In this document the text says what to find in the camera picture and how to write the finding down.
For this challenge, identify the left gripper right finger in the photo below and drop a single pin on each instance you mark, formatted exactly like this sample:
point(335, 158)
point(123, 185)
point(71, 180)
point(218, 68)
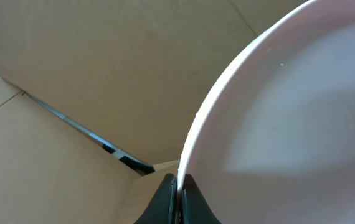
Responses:
point(194, 208)

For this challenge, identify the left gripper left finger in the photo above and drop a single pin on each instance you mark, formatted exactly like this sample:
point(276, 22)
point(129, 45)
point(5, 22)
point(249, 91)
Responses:
point(162, 206)

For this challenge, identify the white plate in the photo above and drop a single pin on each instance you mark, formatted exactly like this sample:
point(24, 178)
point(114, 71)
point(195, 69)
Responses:
point(274, 140)

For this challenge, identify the cardboard panel at back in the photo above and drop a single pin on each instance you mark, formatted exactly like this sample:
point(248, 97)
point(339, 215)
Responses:
point(97, 98)

